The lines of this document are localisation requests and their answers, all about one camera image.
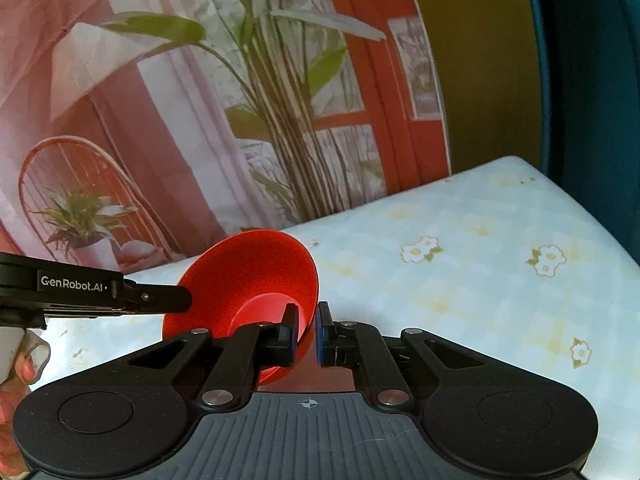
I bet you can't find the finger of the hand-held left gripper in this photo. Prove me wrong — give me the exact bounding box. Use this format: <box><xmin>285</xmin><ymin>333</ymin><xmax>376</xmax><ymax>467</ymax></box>
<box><xmin>122</xmin><ymin>280</ymin><xmax>194</xmax><ymax>315</ymax></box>

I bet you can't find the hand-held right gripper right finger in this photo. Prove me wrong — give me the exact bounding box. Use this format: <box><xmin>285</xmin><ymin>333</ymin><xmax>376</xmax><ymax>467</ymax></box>
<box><xmin>316</xmin><ymin>302</ymin><xmax>490</xmax><ymax>412</ymax></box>

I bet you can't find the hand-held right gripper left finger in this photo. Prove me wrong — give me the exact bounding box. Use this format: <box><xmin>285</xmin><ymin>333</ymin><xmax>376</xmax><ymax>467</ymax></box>
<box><xmin>126</xmin><ymin>304</ymin><xmax>299</xmax><ymax>412</ymax></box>

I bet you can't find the red bowl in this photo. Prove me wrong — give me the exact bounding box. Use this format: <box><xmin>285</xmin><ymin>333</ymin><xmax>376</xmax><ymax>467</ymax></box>
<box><xmin>161</xmin><ymin>229</ymin><xmax>320</xmax><ymax>391</ymax></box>

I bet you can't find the person's left hand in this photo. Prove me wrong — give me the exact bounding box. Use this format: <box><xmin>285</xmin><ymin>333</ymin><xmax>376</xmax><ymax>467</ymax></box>
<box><xmin>0</xmin><ymin>332</ymin><xmax>52</xmax><ymax>478</ymax></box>

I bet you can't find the floral checked tablecloth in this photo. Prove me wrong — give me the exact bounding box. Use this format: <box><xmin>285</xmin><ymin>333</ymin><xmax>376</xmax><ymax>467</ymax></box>
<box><xmin>0</xmin><ymin>156</ymin><xmax>640</xmax><ymax>480</ymax></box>

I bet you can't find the printed backdrop cloth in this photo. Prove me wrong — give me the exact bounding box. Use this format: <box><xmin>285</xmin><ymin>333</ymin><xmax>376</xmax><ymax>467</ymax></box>
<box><xmin>0</xmin><ymin>0</ymin><xmax>454</xmax><ymax>267</ymax></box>

